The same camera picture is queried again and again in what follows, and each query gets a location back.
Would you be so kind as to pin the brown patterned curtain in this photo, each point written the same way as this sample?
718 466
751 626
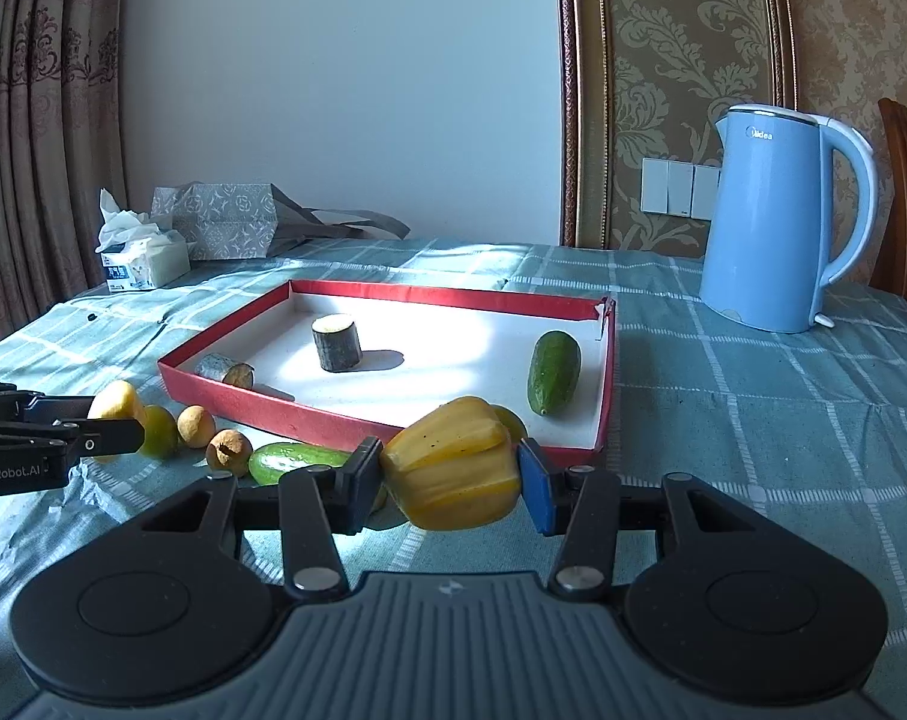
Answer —
60 147

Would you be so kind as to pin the grey eggplant slice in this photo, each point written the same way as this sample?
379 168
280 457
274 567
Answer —
222 369

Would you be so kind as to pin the small yellow round fruit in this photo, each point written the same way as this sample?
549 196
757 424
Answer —
196 427

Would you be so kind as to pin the white wall switch panel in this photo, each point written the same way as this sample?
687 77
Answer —
673 188

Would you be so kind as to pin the gold ornate wall frame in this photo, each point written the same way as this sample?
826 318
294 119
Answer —
648 79

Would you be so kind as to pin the green cucumber half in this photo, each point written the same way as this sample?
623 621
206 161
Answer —
553 373

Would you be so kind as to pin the small yellow pepper piece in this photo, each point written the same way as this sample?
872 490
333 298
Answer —
118 400

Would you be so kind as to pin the small tan round fruit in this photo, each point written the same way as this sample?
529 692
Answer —
229 451

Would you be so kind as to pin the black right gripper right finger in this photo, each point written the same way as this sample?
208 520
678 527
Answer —
579 503

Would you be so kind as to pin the white tissue pack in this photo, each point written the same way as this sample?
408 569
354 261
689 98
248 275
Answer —
139 252

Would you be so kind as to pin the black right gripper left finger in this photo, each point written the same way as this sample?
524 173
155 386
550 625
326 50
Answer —
315 503

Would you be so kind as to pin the grey patterned gift bag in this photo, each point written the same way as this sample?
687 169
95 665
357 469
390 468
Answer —
222 222

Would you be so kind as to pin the green cucumber end piece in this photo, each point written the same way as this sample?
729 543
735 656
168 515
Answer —
268 463

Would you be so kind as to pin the dark eggplant chunk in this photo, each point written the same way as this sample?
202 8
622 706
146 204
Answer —
337 342

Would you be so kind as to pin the red shallow cardboard box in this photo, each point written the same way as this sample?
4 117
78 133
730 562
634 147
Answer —
421 347

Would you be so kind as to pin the small green tomato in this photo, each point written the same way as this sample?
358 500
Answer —
512 423

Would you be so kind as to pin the yellow bell pepper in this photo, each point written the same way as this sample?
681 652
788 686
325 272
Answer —
453 469

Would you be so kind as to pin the teal plaid tablecloth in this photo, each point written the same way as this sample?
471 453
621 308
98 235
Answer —
810 429

